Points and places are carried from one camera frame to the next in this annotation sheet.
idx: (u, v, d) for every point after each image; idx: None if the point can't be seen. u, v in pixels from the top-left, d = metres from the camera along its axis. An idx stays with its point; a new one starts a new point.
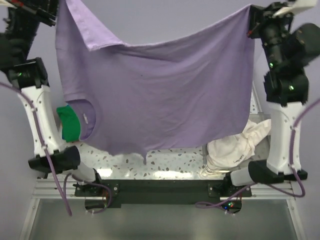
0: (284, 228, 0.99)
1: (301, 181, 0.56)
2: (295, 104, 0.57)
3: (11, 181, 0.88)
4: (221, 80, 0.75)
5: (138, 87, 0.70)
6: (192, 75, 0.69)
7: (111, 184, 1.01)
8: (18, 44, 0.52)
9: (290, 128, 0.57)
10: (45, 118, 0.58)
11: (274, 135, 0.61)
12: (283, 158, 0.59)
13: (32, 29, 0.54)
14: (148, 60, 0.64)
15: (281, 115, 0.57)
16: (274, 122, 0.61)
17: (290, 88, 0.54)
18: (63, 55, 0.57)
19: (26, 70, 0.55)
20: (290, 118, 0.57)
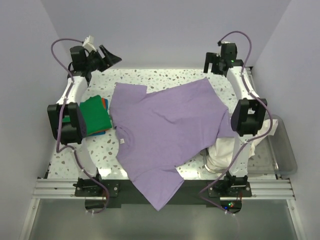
0: (285, 229, 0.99)
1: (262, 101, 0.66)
2: (237, 66, 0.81)
3: (13, 181, 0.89)
4: (199, 108, 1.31)
5: (155, 113, 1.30)
6: (181, 105, 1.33)
7: (111, 184, 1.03)
8: (96, 61, 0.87)
9: (240, 75, 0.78)
10: (75, 89, 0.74)
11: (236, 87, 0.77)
12: (243, 91, 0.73)
13: (100, 62, 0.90)
14: (160, 99, 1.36)
15: (232, 71, 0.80)
16: (233, 84, 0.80)
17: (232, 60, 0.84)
18: (127, 103, 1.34)
19: (88, 68, 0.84)
20: (237, 71, 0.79)
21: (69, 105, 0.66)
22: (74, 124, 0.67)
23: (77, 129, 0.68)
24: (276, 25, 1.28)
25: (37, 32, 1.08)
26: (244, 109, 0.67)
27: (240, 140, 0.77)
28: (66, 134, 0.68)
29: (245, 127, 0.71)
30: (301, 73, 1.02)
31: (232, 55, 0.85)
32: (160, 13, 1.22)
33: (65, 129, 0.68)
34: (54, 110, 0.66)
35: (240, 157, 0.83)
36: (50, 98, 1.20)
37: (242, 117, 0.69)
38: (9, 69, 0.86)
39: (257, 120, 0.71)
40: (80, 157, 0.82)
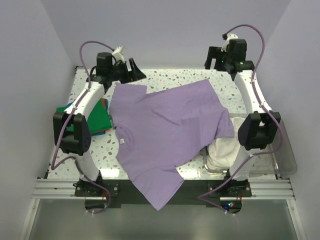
0: (285, 229, 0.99)
1: (274, 117, 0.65)
2: (246, 71, 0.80)
3: (13, 180, 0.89)
4: (199, 107, 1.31)
5: (155, 113, 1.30)
6: (182, 104, 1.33)
7: (111, 184, 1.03)
8: (120, 71, 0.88)
9: (250, 83, 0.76)
10: (88, 98, 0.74)
11: (247, 97, 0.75)
12: (253, 102, 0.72)
13: (124, 74, 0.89)
14: (160, 99, 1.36)
15: (241, 78, 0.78)
16: (243, 92, 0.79)
17: (241, 63, 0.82)
18: (127, 102, 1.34)
19: (109, 76, 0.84)
20: (247, 77, 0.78)
21: (77, 118, 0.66)
22: (76, 137, 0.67)
23: (79, 142, 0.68)
24: (276, 25, 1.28)
25: (37, 32, 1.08)
26: (255, 123, 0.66)
27: (246, 152, 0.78)
28: (68, 145, 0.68)
29: (254, 141, 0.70)
30: (301, 73, 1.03)
31: (241, 54, 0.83)
32: (160, 14, 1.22)
33: (66, 140, 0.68)
34: (59, 119, 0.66)
35: (244, 166, 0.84)
36: (50, 98, 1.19)
37: (250, 131, 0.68)
38: (9, 69, 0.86)
39: (267, 134, 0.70)
40: (81, 164, 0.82)
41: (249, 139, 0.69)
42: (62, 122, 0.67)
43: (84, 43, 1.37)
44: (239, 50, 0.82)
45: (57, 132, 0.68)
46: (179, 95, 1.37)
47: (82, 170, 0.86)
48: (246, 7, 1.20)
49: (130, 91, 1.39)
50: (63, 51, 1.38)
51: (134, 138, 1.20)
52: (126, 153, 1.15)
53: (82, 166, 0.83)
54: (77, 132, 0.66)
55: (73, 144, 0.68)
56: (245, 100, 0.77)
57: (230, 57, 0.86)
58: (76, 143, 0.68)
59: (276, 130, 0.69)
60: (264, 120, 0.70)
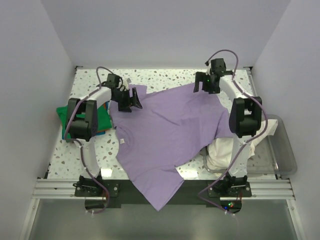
0: (285, 229, 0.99)
1: (255, 99, 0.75)
2: (227, 76, 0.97)
3: (13, 180, 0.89)
4: (199, 108, 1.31)
5: (155, 114, 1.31)
6: (182, 105, 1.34)
7: (111, 184, 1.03)
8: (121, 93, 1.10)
9: (231, 82, 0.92)
10: (98, 94, 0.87)
11: (230, 91, 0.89)
12: (237, 92, 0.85)
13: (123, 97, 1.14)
14: (160, 100, 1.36)
15: (224, 79, 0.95)
16: (228, 90, 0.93)
17: (221, 72, 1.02)
18: None
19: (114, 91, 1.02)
20: (229, 79, 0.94)
21: (89, 102, 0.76)
22: (85, 120, 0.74)
23: (88, 125, 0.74)
24: (276, 25, 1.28)
25: (37, 32, 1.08)
26: (240, 107, 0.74)
27: (239, 141, 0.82)
28: (77, 128, 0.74)
29: (243, 127, 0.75)
30: (301, 74, 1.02)
31: (221, 68, 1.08)
32: (160, 13, 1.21)
33: (76, 122, 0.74)
34: (73, 104, 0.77)
35: (239, 157, 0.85)
36: (50, 98, 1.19)
37: (238, 116, 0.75)
38: (8, 69, 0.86)
39: (254, 118, 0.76)
40: (85, 154, 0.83)
41: (239, 126, 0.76)
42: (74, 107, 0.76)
43: (84, 44, 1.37)
44: (219, 66, 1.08)
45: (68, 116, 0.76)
46: (179, 96, 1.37)
47: (86, 162, 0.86)
48: (245, 8, 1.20)
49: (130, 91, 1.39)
50: (63, 51, 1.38)
51: (134, 138, 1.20)
52: (126, 153, 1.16)
53: (86, 155, 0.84)
54: (87, 114, 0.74)
55: (81, 125, 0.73)
56: (230, 94, 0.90)
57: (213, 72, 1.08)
58: (85, 124, 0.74)
59: (262, 113, 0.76)
60: (249, 108, 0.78)
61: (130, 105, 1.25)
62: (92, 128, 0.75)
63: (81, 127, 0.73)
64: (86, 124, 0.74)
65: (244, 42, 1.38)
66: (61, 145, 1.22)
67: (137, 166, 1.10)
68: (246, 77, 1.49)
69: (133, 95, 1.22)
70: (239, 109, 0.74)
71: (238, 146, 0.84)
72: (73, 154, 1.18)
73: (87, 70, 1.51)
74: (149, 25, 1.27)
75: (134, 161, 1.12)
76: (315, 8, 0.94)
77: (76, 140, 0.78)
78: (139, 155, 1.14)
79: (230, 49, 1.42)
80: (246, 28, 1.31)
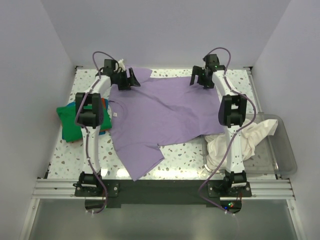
0: (285, 229, 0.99)
1: (241, 95, 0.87)
2: (219, 71, 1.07)
3: (14, 180, 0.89)
4: (199, 108, 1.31)
5: (155, 114, 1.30)
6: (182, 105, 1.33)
7: (111, 184, 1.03)
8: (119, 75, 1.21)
9: (223, 77, 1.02)
10: (99, 86, 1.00)
11: (220, 88, 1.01)
12: (227, 90, 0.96)
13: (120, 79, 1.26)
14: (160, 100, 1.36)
15: (216, 74, 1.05)
16: (218, 86, 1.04)
17: (215, 66, 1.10)
18: (127, 103, 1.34)
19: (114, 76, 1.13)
20: (221, 74, 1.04)
21: (94, 95, 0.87)
22: (94, 111, 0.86)
23: (96, 115, 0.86)
24: (276, 25, 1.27)
25: (37, 33, 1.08)
26: (228, 103, 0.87)
27: (230, 132, 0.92)
28: (86, 118, 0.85)
29: (230, 120, 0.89)
30: (301, 73, 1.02)
31: (214, 63, 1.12)
32: (160, 14, 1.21)
33: (85, 113, 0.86)
34: (80, 98, 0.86)
35: (232, 148, 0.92)
36: (50, 98, 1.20)
37: (226, 111, 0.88)
38: (8, 69, 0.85)
39: (240, 112, 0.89)
40: (89, 144, 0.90)
41: (227, 119, 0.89)
42: (81, 100, 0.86)
43: (84, 44, 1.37)
44: (212, 60, 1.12)
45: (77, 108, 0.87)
46: (179, 96, 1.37)
47: (89, 153, 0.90)
48: (245, 7, 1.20)
49: (129, 91, 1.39)
50: (63, 51, 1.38)
51: (133, 138, 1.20)
52: (125, 153, 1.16)
53: (90, 147, 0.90)
54: (94, 106, 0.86)
55: (89, 116, 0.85)
56: (220, 89, 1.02)
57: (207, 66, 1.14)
58: (93, 115, 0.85)
59: (246, 108, 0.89)
60: (236, 103, 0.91)
61: (129, 86, 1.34)
62: (99, 117, 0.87)
63: (89, 117, 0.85)
64: (93, 115, 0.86)
65: (244, 41, 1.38)
66: (61, 145, 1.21)
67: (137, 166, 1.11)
68: (246, 77, 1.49)
69: (131, 76, 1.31)
70: (228, 105, 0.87)
71: (230, 138, 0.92)
72: (73, 154, 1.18)
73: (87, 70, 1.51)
74: (149, 25, 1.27)
75: (134, 162, 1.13)
76: (315, 8, 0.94)
77: (85, 129, 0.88)
78: (139, 155, 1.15)
79: (231, 48, 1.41)
80: (246, 28, 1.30)
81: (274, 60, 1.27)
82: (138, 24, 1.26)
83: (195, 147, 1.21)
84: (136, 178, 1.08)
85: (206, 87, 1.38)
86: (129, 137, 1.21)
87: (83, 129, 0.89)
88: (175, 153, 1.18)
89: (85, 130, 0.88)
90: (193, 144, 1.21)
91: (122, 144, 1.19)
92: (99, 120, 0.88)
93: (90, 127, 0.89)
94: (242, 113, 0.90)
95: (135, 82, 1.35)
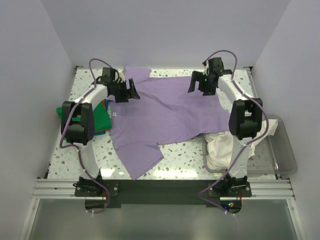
0: (285, 229, 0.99)
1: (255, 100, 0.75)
2: (226, 76, 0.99)
3: (13, 180, 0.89)
4: (199, 108, 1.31)
5: (155, 114, 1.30)
6: (182, 105, 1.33)
7: (111, 184, 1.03)
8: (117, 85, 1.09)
9: (231, 82, 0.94)
10: (93, 95, 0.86)
11: (230, 93, 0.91)
12: (236, 94, 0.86)
13: (118, 89, 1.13)
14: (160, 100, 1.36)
15: (223, 79, 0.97)
16: (227, 92, 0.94)
17: (220, 71, 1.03)
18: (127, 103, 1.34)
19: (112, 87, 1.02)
20: (228, 79, 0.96)
21: (84, 105, 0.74)
22: (82, 124, 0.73)
23: (84, 128, 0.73)
24: (276, 25, 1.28)
25: (37, 32, 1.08)
26: (240, 110, 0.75)
27: (239, 143, 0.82)
28: (73, 132, 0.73)
29: (244, 129, 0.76)
30: (301, 73, 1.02)
31: (219, 67, 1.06)
32: (159, 14, 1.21)
33: (72, 126, 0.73)
34: (68, 108, 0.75)
35: (239, 159, 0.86)
36: (50, 98, 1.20)
37: (239, 118, 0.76)
38: (8, 71, 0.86)
39: (255, 120, 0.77)
40: (83, 157, 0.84)
41: (239, 128, 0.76)
42: (69, 110, 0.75)
43: (84, 44, 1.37)
44: (217, 65, 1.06)
45: (64, 119, 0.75)
46: (179, 96, 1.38)
47: (84, 164, 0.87)
48: (245, 7, 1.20)
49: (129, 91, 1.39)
50: (63, 51, 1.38)
51: (133, 138, 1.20)
52: (126, 153, 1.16)
53: (84, 158, 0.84)
54: (83, 118, 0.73)
55: (78, 129, 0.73)
56: (230, 94, 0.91)
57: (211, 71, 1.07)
58: (81, 128, 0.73)
59: (262, 115, 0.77)
60: (249, 109, 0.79)
61: (128, 97, 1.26)
62: (88, 132, 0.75)
63: (77, 131, 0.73)
64: (82, 128, 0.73)
65: (244, 42, 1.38)
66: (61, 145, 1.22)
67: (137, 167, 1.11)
68: (246, 77, 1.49)
69: (131, 87, 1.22)
70: (240, 112, 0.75)
71: (239, 148, 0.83)
72: (73, 154, 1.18)
73: (87, 70, 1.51)
74: (149, 25, 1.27)
75: (134, 163, 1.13)
76: (315, 8, 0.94)
77: (74, 144, 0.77)
78: (139, 155, 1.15)
79: (231, 48, 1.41)
80: (246, 28, 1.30)
81: (274, 60, 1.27)
82: (138, 24, 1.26)
83: (195, 147, 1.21)
84: (135, 178, 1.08)
85: (206, 93, 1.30)
86: (129, 137, 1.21)
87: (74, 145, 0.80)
88: (175, 153, 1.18)
89: (76, 146, 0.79)
90: (193, 144, 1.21)
91: (122, 144, 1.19)
92: (89, 135, 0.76)
93: (80, 143, 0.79)
94: (257, 121, 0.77)
95: (135, 93, 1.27)
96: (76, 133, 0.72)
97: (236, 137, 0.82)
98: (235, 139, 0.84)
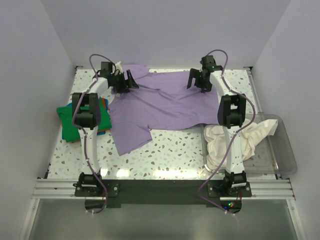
0: (285, 229, 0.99)
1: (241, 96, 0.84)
2: (216, 71, 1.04)
3: (13, 180, 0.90)
4: (199, 108, 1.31)
5: (155, 114, 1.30)
6: (182, 105, 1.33)
7: (111, 184, 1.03)
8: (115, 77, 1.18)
9: (220, 77, 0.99)
10: (96, 86, 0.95)
11: (219, 88, 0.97)
12: (225, 90, 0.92)
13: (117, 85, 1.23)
14: (160, 100, 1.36)
15: (214, 74, 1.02)
16: (217, 87, 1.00)
17: (212, 66, 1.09)
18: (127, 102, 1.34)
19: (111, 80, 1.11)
20: (218, 74, 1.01)
21: (91, 95, 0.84)
22: (91, 111, 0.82)
23: (93, 115, 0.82)
24: (276, 25, 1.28)
25: (38, 33, 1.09)
26: (227, 103, 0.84)
27: (229, 133, 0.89)
28: (83, 119, 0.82)
29: (230, 120, 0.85)
30: (301, 73, 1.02)
31: (211, 64, 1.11)
32: (160, 14, 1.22)
33: (81, 114, 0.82)
34: (77, 98, 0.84)
35: (232, 148, 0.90)
36: (50, 98, 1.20)
37: (226, 111, 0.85)
38: (8, 71, 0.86)
39: (239, 112, 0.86)
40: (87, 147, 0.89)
41: (226, 119, 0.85)
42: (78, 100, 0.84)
43: (84, 44, 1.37)
44: (209, 62, 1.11)
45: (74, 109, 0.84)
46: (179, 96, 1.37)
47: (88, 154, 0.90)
48: (245, 8, 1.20)
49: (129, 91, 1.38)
50: (63, 51, 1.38)
51: (131, 135, 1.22)
52: (121, 142, 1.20)
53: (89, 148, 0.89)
54: (91, 106, 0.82)
55: (86, 116, 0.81)
56: (219, 89, 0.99)
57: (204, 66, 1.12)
58: (90, 115, 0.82)
59: (246, 108, 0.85)
60: (235, 103, 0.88)
61: (126, 88, 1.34)
62: (96, 118, 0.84)
63: (87, 118, 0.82)
64: (91, 115, 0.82)
65: (244, 41, 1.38)
66: (61, 145, 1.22)
67: (125, 145, 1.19)
68: (246, 77, 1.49)
69: (128, 77, 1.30)
70: (227, 106, 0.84)
71: (229, 138, 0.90)
72: (73, 154, 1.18)
73: (87, 70, 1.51)
74: (149, 26, 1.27)
75: (122, 140, 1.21)
76: (315, 9, 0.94)
77: (83, 130, 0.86)
78: (132, 142, 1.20)
79: (231, 48, 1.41)
80: (246, 28, 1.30)
81: (274, 60, 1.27)
82: (138, 24, 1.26)
83: (195, 147, 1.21)
84: (121, 153, 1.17)
85: (203, 90, 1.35)
86: (120, 119, 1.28)
87: (81, 131, 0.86)
88: (175, 153, 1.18)
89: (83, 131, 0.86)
90: (193, 145, 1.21)
91: (120, 138, 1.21)
92: (97, 121, 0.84)
93: (87, 128, 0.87)
94: (242, 113, 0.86)
95: (134, 84, 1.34)
96: (86, 120, 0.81)
97: (225, 127, 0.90)
98: (225, 131, 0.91)
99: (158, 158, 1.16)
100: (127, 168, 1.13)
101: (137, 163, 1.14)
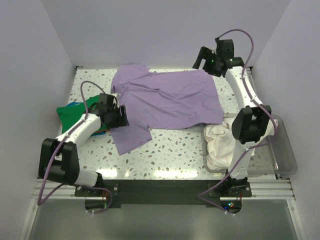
0: (285, 229, 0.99)
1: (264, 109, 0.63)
2: (236, 67, 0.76)
3: (13, 180, 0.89)
4: (199, 107, 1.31)
5: (155, 114, 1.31)
6: (182, 105, 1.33)
7: (111, 184, 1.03)
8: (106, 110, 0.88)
9: (240, 78, 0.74)
10: (81, 130, 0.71)
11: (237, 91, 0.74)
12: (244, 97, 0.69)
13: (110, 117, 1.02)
14: (160, 100, 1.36)
15: (231, 73, 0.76)
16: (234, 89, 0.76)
17: (230, 59, 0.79)
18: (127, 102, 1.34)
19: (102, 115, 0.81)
20: (237, 73, 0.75)
21: (66, 146, 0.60)
22: (63, 168, 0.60)
23: (64, 174, 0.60)
24: (276, 25, 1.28)
25: (37, 33, 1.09)
26: (247, 118, 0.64)
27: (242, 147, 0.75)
28: (52, 175, 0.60)
29: (247, 136, 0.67)
30: (301, 73, 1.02)
31: (230, 52, 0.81)
32: (159, 14, 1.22)
33: (51, 169, 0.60)
34: (48, 147, 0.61)
35: (240, 162, 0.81)
36: (50, 98, 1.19)
37: (244, 126, 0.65)
38: (8, 71, 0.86)
39: (259, 127, 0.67)
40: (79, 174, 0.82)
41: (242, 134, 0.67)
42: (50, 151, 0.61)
43: (84, 44, 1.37)
44: (227, 49, 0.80)
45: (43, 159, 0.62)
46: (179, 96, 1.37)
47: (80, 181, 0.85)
48: (244, 7, 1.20)
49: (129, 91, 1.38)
50: (63, 51, 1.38)
51: (131, 134, 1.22)
52: (120, 142, 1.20)
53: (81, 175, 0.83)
54: (64, 162, 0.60)
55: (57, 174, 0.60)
56: (236, 93, 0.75)
57: (219, 56, 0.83)
58: (61, 172, 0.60)
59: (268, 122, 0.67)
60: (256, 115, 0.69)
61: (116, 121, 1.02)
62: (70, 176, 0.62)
63: (57, 175, 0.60)
64: (62, 173, 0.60)
65: (244, 41, 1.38)
66: None
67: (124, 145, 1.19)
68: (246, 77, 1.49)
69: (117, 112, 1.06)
70: (246, 121, 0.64)
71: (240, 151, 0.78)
72: None
73: (87, 70, 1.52)
74: (148, 26, 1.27)
75: (121, 140, 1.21)
76: (315, 9, 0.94)
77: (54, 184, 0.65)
78: (132, 141, 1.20)
79: None
80: (246, 28, 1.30)
81: (274, 59, 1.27)
82: (137, 24, 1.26)
83: (195, 147, 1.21)
84: (121, 153, 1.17)
85: None
86: None
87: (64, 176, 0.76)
88: (175, 153, 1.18)
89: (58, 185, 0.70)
90: (193, 144, 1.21)
91: (120, 137, 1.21)
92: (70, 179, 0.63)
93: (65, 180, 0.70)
94: (262, 128, 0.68)
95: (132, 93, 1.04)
96: (56, 179, 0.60)
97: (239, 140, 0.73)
98: (237, 143, 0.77)
99: (158, 159, 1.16)
100: (127, 168, 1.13)
101: (137, 163, 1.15)
